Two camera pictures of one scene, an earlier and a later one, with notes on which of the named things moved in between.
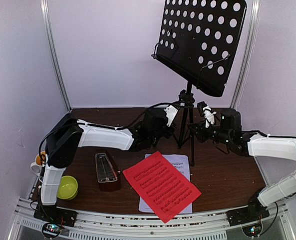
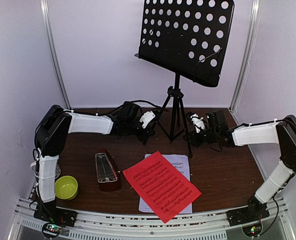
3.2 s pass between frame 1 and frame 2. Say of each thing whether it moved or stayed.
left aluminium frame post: stayed
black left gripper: moved
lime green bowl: stayed
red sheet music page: stayed
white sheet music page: stayed
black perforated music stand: moved
